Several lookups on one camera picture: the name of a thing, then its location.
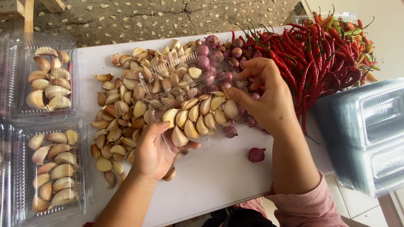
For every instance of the pink shirt sleeve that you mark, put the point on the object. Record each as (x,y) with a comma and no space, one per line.
(306,205)

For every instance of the single garlic clove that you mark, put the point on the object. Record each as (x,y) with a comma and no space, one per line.
(224,90)

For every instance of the closed clear container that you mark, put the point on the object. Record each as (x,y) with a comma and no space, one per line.
(20,208)
(19,104)

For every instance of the pile of red chili peppers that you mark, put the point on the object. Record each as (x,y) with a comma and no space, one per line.
(315,56)

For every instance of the single purple shallot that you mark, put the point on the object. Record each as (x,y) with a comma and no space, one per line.
(256,154)

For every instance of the stack of empty clear containers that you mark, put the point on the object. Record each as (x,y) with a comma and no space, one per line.
(369,132)

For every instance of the clear plastic clamshell container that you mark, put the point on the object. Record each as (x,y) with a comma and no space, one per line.
(176,78)

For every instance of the wooden furniture frame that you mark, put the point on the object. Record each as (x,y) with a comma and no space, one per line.
(23,9)

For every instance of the loose pile of garlic cloves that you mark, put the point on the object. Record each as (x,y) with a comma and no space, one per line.
(123,116)

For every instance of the clear plastic tray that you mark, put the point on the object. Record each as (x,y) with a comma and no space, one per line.
(347,15)

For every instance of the person's left hand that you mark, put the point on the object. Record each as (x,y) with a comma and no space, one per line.
(150,157)

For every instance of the packed garlic cloves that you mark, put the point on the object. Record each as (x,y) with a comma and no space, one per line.
(53,171)
(49,82)

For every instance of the person's right hand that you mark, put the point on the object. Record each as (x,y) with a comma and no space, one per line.
(271,97)

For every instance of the batch of garlic cloves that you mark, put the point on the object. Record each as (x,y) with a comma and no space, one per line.
(198,118)

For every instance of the pile of purple shallots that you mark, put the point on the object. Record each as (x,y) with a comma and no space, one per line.
(232,52)

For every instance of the dark trousers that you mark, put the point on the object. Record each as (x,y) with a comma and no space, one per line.
(243,219)

